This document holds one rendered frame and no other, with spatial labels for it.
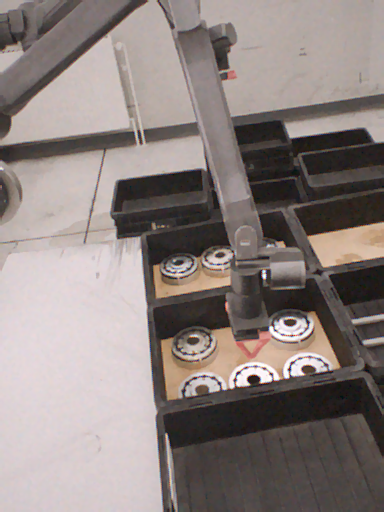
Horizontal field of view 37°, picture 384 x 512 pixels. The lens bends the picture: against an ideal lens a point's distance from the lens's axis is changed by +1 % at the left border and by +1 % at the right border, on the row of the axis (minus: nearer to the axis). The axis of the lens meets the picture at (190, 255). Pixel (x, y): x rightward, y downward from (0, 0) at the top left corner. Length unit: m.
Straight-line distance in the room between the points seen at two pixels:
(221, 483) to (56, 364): 0.65
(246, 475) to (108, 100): 3.35
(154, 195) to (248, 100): 1.84
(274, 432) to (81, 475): 0.43
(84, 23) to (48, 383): 0.91
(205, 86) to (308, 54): 3.31
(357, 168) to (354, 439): 1.69
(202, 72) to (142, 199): 1.70
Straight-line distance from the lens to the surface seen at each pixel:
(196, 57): 0.97
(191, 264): 1.52
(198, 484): 1.12
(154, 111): 4.30
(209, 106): 0.96
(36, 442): 1.44
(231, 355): 1.30
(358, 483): 1.11
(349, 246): 1.60
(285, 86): 4.30
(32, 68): 1.01
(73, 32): 1.00
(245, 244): 0.96
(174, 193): 2.61
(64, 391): 1.51
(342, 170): 2.66
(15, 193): 1.49
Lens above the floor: 1.76
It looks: 35 degrees down
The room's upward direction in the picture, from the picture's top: 10 degrees counter-clockwise
